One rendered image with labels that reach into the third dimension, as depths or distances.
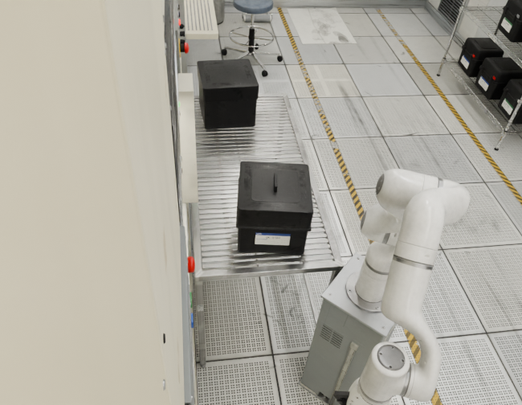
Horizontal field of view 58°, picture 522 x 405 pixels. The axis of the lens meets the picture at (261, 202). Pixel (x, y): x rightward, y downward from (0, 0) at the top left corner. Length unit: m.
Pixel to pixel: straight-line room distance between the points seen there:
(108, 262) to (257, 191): 1.69
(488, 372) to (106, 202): 2.76
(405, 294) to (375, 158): 2.75
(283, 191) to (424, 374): 0.95
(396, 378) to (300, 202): 0.89
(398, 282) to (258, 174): 0.96
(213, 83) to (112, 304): 2.33
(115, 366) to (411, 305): 0.98
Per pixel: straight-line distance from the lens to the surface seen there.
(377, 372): 1.12
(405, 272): 1.10
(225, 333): 2.63
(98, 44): 0.17
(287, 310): 2.72
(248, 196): 1.82
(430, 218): 1.10
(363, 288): 1.84
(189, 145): 1.80
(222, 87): 2.45
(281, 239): 1.90
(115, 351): 0.17
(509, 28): 4.42
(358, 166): 3.67
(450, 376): 2.76
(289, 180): 1.90
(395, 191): 1.23
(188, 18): 3.57
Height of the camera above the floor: 2.27
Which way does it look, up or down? 44 degrees down
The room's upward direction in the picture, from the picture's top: 5 degrees clockwise
